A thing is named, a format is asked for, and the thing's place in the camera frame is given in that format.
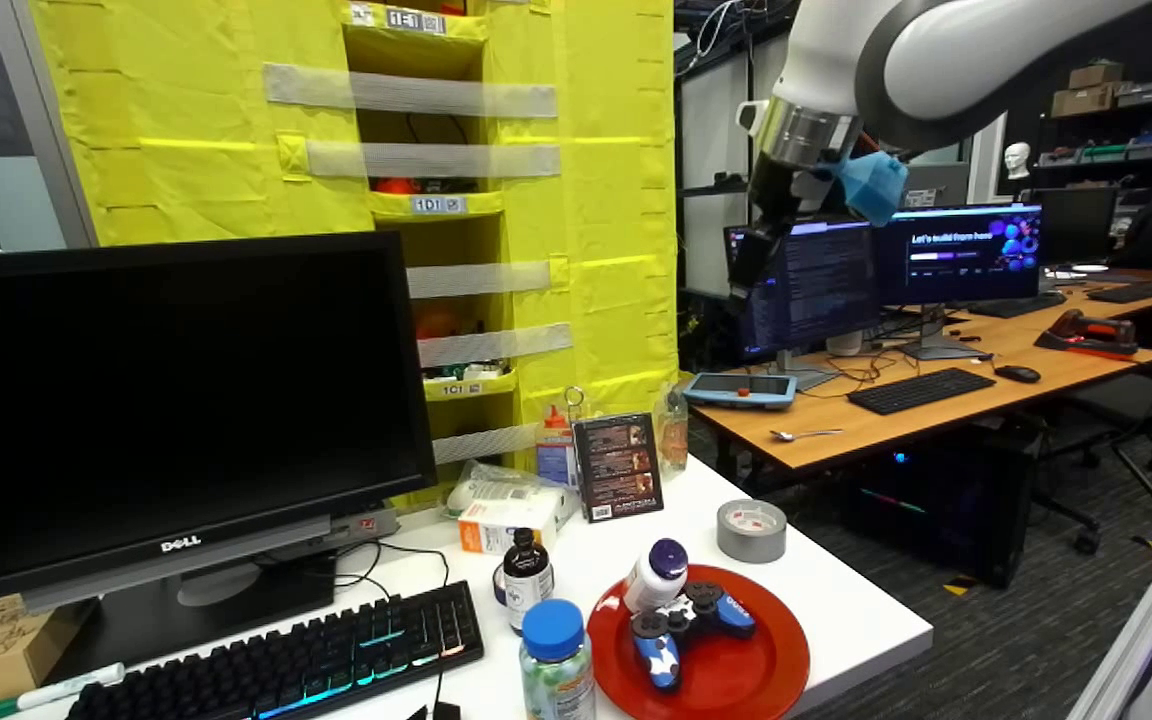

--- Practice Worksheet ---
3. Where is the plain black keyboard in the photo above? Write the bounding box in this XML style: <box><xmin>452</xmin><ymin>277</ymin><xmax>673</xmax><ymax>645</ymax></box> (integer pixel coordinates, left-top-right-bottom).
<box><xmin>846</xmin><ymin>364</ymin><xmax>1000</xmax><ymax>421</ymax></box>

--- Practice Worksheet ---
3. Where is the red plate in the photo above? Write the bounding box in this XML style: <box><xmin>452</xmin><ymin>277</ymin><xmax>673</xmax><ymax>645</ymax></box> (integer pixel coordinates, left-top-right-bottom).
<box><xmin>586</xmin><ymin>558</ymin><xmax>816</xmax><ymax>720</ymax></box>

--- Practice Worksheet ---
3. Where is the clear bottle blue cap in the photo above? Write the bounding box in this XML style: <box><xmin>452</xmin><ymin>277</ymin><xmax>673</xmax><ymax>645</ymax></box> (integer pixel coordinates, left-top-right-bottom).
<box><xmin>516</xmin><ymin>595</ymin><xmax>602</xmax><ymax>720</ymax></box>

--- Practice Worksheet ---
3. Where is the black backlit keyboard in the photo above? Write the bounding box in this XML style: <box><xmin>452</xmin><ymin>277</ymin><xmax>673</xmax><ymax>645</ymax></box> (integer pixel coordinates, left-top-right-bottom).
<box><xmin>63</xmin><ymin>574</ymin><xmax>488</xmax><ymax>720</ymax></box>

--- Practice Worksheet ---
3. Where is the green white marker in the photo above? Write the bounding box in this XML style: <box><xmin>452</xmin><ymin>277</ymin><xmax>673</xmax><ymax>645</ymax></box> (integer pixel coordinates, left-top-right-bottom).
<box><xmin>0</xmin><ymin>660</ymin><xmax>129</xmax><ymax>720</ymax></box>

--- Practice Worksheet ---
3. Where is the small dark glass bottle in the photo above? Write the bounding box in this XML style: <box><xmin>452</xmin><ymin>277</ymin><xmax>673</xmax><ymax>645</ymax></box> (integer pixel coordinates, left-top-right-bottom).
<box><xmin>488</xmin><ymin>522</ymin><xmax>559</xmax><ymax>631</ymax></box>

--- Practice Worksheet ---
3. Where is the monitor with purple picture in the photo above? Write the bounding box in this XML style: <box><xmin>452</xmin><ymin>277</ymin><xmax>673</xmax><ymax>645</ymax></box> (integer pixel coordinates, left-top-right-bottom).
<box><xmin>874</xmin><ymin>200</ymin><xmax>1053</xmax><ymax>310</ymax></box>

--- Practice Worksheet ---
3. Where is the yellow fabric shelf unit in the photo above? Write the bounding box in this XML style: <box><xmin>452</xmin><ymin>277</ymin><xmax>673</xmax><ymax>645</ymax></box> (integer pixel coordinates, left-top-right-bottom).
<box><xmin>26</xmin><ymin>0</ymin><xmax>680</xmax><ymax>518</ymax></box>

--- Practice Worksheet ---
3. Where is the red black device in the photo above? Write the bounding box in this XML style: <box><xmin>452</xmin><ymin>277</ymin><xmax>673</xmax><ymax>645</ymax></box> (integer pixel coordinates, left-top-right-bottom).
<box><xmin>1034</xmin><ymin>304</ymin><xmax>1142</xmax><ymax>361</ymax></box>

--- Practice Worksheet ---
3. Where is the white orange packet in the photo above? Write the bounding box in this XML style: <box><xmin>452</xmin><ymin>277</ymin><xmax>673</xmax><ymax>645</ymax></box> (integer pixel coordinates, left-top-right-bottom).
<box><xmin>443</xmin><ymin>459</ymin><xmax>586</xmax><ymax>558</ymax></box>

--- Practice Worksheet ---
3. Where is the grey tape roll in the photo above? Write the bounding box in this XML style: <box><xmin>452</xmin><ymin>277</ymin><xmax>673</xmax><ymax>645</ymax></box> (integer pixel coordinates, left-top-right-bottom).
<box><xmin>711</xmin><ymin>495</ymin><xmax>794</xmax><ymax>566</ymax></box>

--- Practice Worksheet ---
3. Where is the small bottle orange cap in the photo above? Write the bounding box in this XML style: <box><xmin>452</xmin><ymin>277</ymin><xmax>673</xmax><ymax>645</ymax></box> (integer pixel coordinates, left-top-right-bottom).
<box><xmin>533</xmin><ymin>405</ymin><xmax>586</xmax><ymax>490</ymax></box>

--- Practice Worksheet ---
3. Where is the black Dell monitor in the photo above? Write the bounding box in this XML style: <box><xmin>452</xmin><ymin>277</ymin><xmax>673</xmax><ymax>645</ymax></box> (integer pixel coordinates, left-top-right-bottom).
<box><xmin>0</xmin><ymin>228</ymin><xmax>442</xmax><ymax>670</ymax></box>

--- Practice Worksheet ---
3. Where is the orange filled glass jar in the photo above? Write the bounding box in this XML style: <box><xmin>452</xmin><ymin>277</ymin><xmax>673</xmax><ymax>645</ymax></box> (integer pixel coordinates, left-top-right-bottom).
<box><xmin>657</xmin><ymin>388</ymin><xmax>696</xmax><ymax>474</ymax></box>

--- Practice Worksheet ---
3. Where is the wooden desk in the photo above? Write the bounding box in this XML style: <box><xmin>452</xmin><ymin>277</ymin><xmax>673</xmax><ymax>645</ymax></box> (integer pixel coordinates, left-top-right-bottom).
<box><xmin>690</xmin><ymin>282</ymin><xmax>1152</xmax><ymax>481</ymax></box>

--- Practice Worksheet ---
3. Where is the dark picture frame card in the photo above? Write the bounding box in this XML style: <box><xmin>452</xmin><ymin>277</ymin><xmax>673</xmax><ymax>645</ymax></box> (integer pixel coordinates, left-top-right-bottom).
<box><xmin>571</xmin><ymin>406</ymin><xmax>670</xmax><ymax>526</ymax></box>

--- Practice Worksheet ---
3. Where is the white bottle purple cap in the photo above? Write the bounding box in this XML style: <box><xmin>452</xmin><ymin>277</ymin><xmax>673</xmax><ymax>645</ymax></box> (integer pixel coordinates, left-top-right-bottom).
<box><xmin>620</xmin><ymin>533</ymin><xmax>696</xmax><ymax>631</ymax></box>

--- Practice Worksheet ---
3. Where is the black computer tower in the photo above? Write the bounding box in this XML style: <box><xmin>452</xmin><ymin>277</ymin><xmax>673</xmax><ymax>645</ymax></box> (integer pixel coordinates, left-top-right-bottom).
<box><xmin>853</xmin><ymin>422</ymin><xmax>1041</xmax><ymax>593</ymax></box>

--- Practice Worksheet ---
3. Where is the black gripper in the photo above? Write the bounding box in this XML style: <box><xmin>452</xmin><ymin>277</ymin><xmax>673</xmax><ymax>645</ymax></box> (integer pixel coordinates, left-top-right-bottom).
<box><xmin>750</xmin><ymin>157</ymin><xmax>862</xmax><ymax>257</ymax></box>

